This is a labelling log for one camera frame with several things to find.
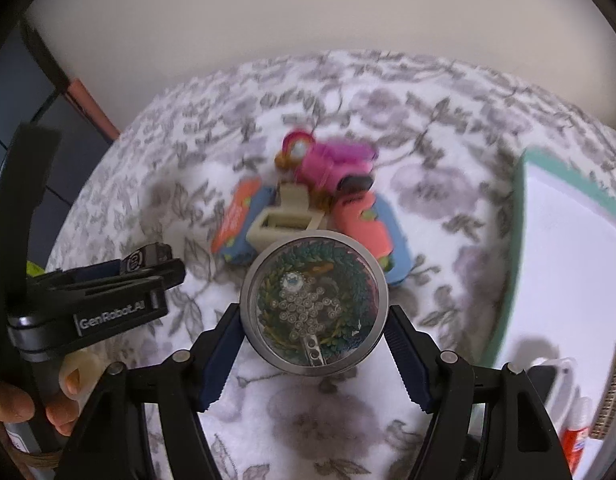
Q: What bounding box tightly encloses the white smart watch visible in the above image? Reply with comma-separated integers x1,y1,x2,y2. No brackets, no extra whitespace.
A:
527,358,577,432

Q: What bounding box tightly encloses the orange blue case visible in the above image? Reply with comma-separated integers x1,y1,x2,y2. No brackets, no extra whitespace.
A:
211,177,275,266
332,191,413,286

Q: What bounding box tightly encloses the cream hair claw clip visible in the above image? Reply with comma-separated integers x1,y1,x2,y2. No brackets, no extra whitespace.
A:
246,183,325,252

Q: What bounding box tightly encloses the round tin with pearls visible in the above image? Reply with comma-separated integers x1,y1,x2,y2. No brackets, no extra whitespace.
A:
239,230,388,377

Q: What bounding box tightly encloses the pink kids watch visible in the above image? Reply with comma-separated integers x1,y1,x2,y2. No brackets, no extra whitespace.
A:
295,142,377,196

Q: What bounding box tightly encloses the black toy car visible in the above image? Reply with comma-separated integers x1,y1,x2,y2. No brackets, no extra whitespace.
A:
119,243,172,274

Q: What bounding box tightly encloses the red white glue bottle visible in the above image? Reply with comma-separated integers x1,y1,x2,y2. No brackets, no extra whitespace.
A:
560,396,592,474

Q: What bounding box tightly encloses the gold black patterned lighter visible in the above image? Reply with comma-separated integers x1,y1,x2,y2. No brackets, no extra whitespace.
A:
590,354,616,440

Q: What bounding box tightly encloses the pink pup toy figure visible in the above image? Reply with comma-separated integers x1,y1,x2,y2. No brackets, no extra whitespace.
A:
274,129,315,171

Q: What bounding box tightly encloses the left hand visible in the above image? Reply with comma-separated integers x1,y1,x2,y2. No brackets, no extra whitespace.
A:
0,350,106,437

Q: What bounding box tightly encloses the teal white tray box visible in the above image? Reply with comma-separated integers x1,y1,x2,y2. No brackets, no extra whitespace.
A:
482,146,616,480

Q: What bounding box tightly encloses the floral white blanket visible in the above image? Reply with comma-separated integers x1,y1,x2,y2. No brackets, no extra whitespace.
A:
49,51,616,479

